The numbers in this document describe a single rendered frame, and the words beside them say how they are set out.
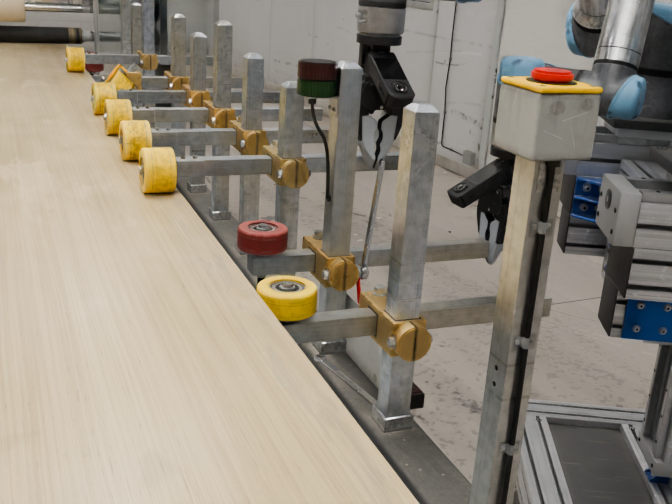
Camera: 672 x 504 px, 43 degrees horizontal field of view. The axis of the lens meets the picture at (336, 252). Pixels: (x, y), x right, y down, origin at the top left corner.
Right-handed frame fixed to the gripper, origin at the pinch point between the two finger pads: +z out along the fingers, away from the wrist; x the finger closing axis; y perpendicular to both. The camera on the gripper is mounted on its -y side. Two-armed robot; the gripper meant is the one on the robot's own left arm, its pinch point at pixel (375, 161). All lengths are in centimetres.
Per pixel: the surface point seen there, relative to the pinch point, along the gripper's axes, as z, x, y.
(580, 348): 101, -140, 109
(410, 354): 17.6, 8.3, -34.2
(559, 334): 101, -139, 121
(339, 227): 8.8, 8.2, -6.5
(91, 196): 10.6, 42.8, 23.0
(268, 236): 10.2, 19.2, -4.7
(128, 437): 11, 48, -57
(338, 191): 2.9, 8.8, -6.4
